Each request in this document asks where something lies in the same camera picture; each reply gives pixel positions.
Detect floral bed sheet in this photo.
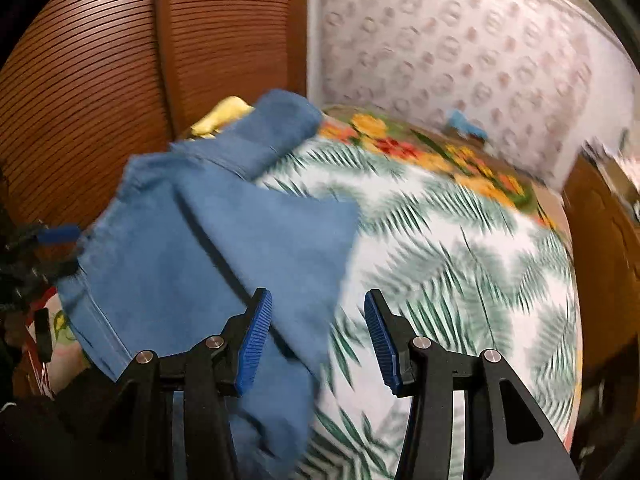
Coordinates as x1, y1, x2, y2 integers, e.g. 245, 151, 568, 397
19, 104, 586, 461

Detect patterned wall curtain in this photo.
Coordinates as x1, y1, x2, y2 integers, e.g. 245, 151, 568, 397
319, 0, 639, 188

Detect blue denim pants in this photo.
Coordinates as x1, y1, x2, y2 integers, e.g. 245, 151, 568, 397
56, 90, 359, 479

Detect blue item at headboard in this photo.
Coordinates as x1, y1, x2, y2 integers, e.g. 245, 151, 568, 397
446, 110, 488, 141

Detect yellow plush toy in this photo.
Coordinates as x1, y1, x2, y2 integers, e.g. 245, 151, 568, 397
189, 96, 254, 138

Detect wooden louvered wardrobe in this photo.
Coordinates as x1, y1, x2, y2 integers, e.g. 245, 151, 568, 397
1, 0, 307, 226

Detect wooden sideboard cabinet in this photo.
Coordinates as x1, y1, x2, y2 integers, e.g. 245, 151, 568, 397
562, 154, 640, 386

